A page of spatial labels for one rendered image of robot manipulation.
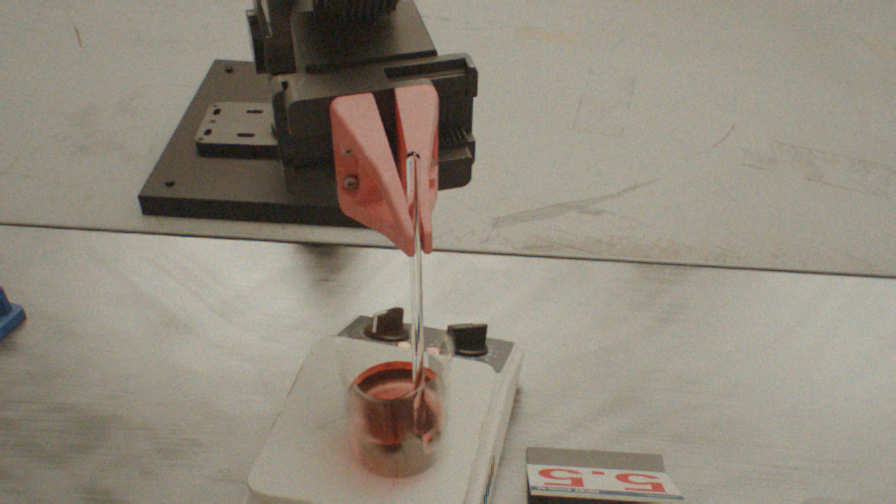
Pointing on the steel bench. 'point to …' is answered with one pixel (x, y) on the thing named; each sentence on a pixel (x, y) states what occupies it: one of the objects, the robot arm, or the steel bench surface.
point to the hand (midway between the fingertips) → (415, 233)
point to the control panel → (498, 352)
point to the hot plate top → (316, 434)
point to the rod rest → (9, 314)
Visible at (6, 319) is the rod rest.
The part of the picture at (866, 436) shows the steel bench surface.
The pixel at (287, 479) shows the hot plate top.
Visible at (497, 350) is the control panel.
